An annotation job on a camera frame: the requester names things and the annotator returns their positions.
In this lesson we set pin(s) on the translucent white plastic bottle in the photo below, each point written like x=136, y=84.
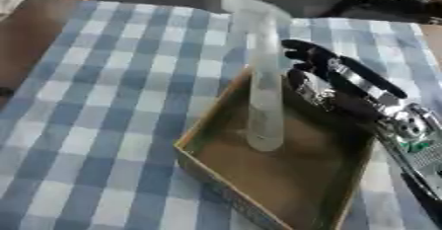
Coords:
x=266, y=86

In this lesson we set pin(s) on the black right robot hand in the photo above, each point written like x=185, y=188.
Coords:
x=322, y=66

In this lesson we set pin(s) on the open tan cardboard box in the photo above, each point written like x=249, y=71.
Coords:
x=276, y=161

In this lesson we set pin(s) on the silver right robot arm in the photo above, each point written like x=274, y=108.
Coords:
x=415, y=141

